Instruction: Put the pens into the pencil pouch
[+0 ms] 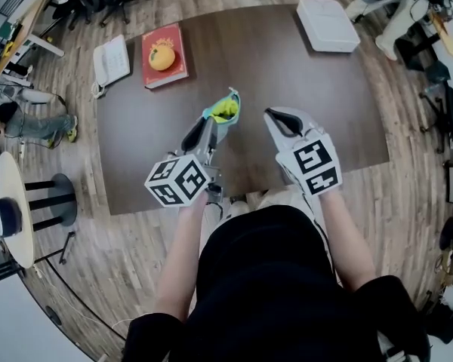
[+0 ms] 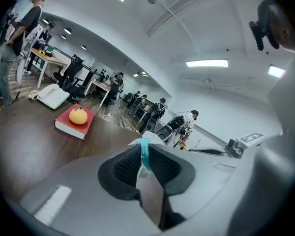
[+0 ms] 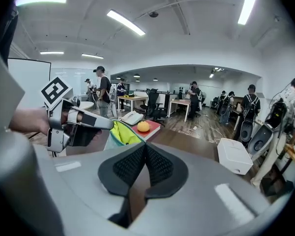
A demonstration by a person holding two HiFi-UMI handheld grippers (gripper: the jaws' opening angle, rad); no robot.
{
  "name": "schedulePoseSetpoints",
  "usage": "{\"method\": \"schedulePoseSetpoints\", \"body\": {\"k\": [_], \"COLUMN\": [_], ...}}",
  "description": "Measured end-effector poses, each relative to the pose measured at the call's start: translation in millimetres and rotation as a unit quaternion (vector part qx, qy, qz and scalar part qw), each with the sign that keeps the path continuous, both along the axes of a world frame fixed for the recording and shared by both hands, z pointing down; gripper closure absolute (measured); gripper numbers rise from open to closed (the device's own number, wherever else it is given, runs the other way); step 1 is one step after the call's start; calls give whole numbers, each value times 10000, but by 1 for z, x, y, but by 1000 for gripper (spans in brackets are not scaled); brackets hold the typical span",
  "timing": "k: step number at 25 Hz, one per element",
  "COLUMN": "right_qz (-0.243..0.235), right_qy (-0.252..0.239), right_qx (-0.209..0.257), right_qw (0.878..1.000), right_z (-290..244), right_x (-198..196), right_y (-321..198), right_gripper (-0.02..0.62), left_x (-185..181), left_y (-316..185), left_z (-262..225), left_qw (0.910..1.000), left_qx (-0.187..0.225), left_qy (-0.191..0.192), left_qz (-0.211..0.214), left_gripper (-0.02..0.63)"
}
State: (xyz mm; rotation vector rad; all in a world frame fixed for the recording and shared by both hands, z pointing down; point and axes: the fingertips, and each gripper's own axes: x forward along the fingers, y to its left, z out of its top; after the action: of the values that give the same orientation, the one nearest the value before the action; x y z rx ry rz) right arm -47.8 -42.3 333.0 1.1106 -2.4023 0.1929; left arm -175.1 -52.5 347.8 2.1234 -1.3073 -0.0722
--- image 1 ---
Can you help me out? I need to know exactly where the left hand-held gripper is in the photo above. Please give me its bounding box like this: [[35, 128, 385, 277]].
[[143, 117, 223, 207]]

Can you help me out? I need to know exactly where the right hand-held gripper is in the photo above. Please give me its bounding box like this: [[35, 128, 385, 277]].
[[263, 106, 344, 198]]

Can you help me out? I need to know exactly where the light blue pencil pouch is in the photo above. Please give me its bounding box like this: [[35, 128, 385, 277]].
[[202, 87, 242, 145]]

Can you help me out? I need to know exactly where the person's left forearm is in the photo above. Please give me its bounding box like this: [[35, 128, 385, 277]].
[[153, 192, 209, 322]]

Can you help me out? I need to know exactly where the person's right forearm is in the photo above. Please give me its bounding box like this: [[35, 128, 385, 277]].
[[319, 190, 377, 292]]

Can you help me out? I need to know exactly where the person's white shoe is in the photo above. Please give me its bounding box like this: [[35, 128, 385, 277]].
[[226, 200, 251, 219]]

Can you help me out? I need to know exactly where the orange toy fruit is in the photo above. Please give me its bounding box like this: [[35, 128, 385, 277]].
[[147, 43, 176, 72]]

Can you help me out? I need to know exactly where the red hardcover book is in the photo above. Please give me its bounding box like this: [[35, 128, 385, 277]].
[[141, 23, 190, 90]]

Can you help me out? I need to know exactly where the white flat box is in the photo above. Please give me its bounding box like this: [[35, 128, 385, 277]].
[[296, 0, 362, 54]]

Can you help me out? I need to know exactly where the white desk telephone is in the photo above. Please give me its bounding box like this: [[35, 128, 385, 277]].
[[91, 34, 131, 100]]

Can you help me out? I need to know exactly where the person's black top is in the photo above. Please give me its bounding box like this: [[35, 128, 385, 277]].
[[122, 204, 431, 362]]

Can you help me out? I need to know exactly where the black stand foot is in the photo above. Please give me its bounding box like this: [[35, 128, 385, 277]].
[[58, 231, 77, 266]]

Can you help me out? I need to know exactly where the wooden desk with black leg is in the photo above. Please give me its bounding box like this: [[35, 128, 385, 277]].
[[428, 9, 453, 66]]

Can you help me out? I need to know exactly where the round light table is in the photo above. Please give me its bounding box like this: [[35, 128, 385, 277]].
[[0, 152, 79, 270]]

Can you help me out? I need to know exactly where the light wooden desk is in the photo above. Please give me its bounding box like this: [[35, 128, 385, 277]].
[[0, 0, 66, 75]]

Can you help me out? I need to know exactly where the black pot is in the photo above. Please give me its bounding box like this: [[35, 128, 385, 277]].
[[0, 197, 24, 238]]

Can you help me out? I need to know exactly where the white whiteboard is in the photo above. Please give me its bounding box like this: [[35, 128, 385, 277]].
[[0, 273, 95, 362]]

